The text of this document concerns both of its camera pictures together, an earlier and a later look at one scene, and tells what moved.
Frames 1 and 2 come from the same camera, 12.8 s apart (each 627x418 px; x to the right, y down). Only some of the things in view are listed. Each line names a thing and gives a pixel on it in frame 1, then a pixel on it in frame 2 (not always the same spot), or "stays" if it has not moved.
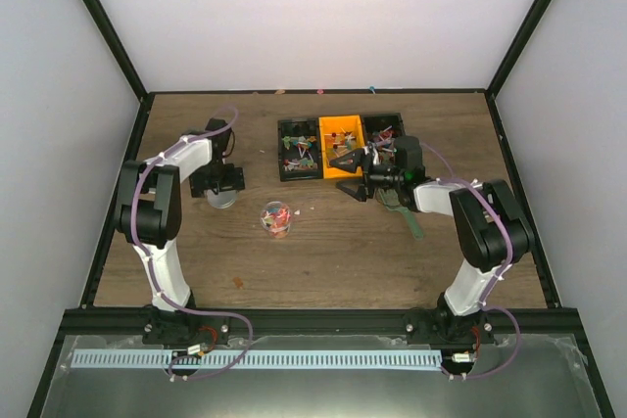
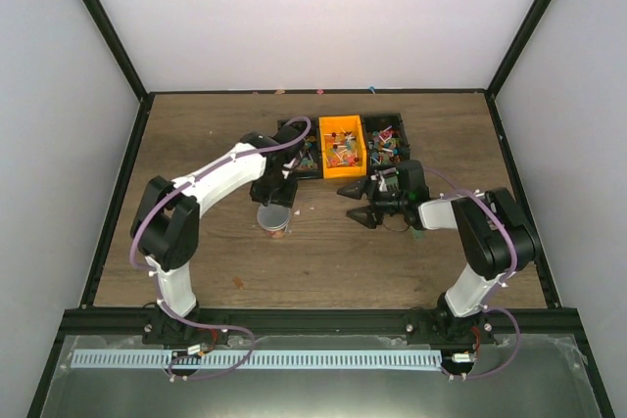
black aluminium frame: x=89 y=320 stays
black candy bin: x=383 y=128 stays
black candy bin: x=300 y=153 stays
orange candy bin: x=340 y=138 stays
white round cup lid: x=223 y=199 -> x=273 y=216
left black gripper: x=234 y=180 -> x=285 y=198
